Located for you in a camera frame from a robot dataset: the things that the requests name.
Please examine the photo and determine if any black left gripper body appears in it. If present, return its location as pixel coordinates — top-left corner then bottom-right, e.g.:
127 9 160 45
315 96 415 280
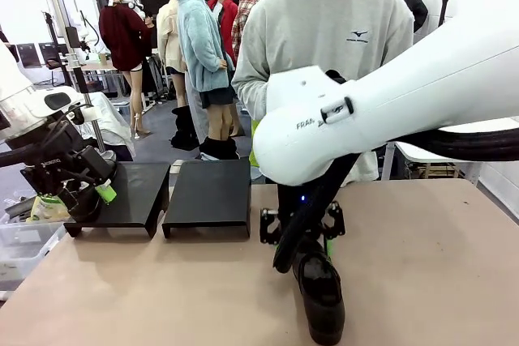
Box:
20 145 90 199

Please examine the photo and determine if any black left arm hose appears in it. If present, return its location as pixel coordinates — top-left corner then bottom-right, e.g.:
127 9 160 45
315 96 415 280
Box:
0 113 88 169

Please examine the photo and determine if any clear plastic bin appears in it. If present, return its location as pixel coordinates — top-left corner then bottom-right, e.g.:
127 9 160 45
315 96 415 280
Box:
0 220 68 294

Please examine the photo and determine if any green white bag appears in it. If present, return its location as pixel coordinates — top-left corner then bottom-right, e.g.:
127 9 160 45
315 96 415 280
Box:
26 194 72 224

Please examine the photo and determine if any white folding table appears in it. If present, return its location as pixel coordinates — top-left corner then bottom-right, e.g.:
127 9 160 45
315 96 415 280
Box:
380 117 519 187

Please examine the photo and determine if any person right forearm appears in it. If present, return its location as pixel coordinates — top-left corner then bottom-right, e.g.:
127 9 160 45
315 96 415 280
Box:
233 76 272 120

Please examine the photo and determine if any black arm hose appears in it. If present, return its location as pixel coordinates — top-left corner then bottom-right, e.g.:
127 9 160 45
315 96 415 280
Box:
0 113 88 169
272 126 519 275

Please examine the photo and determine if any red jacket mannequin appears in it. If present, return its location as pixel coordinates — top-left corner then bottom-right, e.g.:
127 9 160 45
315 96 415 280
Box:
206 0 240 67

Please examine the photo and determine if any light blue fleece mannequin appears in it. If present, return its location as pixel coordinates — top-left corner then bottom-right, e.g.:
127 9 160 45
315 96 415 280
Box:
176 0 240 161

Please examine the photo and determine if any dark red sweater mannequin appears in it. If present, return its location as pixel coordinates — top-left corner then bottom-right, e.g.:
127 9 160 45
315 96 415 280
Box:
98 0 153 139

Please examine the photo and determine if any white covered table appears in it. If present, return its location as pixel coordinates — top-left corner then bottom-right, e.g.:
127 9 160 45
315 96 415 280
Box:
75 91 135 160

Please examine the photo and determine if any person in grey sweatshirt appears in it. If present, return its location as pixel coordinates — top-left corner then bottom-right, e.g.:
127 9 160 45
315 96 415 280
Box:
230 0 415 183

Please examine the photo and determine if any black right arm hose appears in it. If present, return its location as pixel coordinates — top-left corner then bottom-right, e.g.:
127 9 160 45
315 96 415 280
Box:
272 126 519 275

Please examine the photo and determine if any black tripod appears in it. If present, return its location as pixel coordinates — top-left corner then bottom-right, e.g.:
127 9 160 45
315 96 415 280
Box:
440 0 453 29

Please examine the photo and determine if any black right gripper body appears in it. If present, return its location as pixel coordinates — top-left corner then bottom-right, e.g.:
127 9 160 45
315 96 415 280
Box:
277 182 337 241

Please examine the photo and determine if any black shoe stand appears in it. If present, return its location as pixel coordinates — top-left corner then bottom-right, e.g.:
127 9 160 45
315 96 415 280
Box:
63 161 171 240
161 158 252 239

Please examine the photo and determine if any cream jacket mannequin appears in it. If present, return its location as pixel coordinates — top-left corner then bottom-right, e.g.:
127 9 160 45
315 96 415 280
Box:
156 0 200 152

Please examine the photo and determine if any wooden background desk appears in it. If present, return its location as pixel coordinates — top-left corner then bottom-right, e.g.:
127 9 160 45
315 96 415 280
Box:
80 60 122 96

